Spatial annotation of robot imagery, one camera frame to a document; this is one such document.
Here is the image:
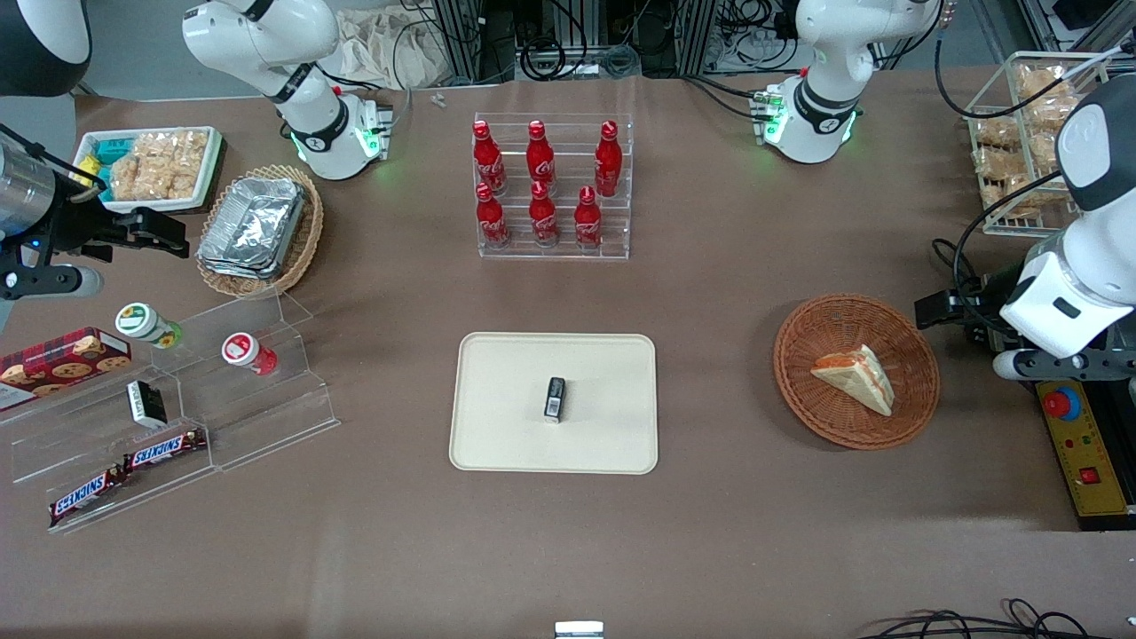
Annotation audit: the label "triangular sandwich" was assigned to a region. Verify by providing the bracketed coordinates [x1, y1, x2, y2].
[810, 344, 895, 418]

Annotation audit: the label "clear acrylic step shelf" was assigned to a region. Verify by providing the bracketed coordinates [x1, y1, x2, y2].
[153, 291, 342, 473]
[0, 351, 216, 535]

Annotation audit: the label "clear acrylic bottle rack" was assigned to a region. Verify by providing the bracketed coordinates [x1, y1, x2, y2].
[472, 112, 634, 261]

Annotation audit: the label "red tartan cookie box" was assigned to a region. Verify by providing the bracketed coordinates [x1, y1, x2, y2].
[0, 327, 133, 412]

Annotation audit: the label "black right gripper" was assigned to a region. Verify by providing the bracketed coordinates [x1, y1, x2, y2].
[53, 204, 190, 264]

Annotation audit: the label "black floor cables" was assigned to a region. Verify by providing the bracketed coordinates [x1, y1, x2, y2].
[856, 598, 1136, 639]

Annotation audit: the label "red cola bottle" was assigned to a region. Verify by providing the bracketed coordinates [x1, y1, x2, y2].
[529, 181, 561, 248]
[526, 120, 558, 194]
[472, 121, 509, 197]
[573, 185, 605, 250]
[594, 121, 624, 198]
[475, 183, 512, 250]

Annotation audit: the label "white rectangular snack tray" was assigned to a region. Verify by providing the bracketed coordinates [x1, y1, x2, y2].
[73, 126, 223, 215]

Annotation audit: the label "beige cloth bag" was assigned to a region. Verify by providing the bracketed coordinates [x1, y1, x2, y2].
[335, 7, 454, 91]

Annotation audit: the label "aluminium frame rack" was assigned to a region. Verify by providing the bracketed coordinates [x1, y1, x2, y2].
[431, 0, 500, 83]

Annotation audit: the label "rice cracker packet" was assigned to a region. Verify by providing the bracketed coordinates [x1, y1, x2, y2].
[976, 147, 1032, 185]
[1016, 66, 1080, 102]
[108, 156, 143, 202]
[974, 115, 1023, 148]
[135, 133, 175, 201]
[1021, 98, 1080, 175]
[167, 130, 210, 201]

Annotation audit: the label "oval light wicker basket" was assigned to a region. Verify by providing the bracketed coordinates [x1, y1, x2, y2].
[195, 164, 325, 299]

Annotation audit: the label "black and white small box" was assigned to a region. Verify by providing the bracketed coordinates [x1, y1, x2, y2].
[125, 379, 168, 430]

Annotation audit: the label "beige rectangular tray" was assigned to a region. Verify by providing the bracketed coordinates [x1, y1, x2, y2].
[449, 332, 659, 476]

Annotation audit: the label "round brown wicker basket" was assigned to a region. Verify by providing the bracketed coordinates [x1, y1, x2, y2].
[773, 294, 942, 451]

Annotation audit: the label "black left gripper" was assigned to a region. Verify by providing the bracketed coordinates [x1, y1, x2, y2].
[915, 273, 1014, 351]

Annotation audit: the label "green lid yogurt cup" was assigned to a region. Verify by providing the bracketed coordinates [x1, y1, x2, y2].
[114, 302, 184, 350]

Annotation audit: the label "red lid yogurt cup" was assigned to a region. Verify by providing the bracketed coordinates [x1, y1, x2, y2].
[221, 331, 280, 376]

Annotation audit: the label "white wire basket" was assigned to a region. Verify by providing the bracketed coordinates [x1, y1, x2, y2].
[964, 51, 1112, 238]

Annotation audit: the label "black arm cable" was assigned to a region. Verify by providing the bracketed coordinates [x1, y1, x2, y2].
[930, 35, 1115, 331]

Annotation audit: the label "stack of foil trays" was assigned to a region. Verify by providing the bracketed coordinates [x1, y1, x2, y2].
[196, 177, 308, 281]

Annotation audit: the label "black cable coil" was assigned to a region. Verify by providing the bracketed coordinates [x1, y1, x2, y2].
[518, 35, 589, 83]

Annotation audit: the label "yellow control box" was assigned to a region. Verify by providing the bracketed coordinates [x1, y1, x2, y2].
[1036, 379, 1136, 518]

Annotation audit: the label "snickers chocolate bar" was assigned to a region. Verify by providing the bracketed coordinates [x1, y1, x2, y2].
[122, 428, 208, 472]
[48, 465, 129, 529]

